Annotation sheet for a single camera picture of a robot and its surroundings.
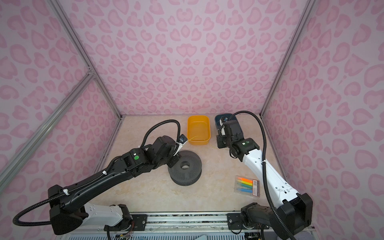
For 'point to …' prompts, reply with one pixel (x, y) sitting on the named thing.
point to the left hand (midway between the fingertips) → (178, 147)
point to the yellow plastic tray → (198, 130)
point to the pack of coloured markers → (247, 186)
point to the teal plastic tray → (218, 117)
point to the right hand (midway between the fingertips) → (222, 135)
